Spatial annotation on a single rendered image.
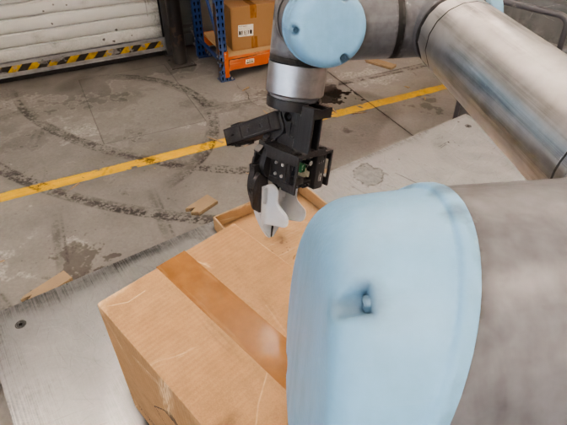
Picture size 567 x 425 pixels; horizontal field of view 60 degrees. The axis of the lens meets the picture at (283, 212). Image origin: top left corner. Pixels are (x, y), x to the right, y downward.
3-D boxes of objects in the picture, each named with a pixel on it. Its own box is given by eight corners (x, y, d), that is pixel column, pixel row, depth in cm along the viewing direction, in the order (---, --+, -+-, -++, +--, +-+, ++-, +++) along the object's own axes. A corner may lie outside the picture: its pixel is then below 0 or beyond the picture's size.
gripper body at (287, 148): (291, 201, 63) (303, 108, 58) (245, 179, 68) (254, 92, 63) (328, 189, 69) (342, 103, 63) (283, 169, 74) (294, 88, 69)
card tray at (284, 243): (375, 256, 114) (378, 244, 111) (283, 307, 102) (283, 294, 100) (299, 192, 133) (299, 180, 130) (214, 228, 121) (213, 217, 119)
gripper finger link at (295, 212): (292, 249, 71) (300, 190, 67) (263, 233, 74) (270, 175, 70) (306, 243, 73) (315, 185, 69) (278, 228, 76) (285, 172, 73)
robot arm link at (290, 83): (256, 56, 62) (299, 56, 67) (252, 94, 63) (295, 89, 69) (300, 69, 57) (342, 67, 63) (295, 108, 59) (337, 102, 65)
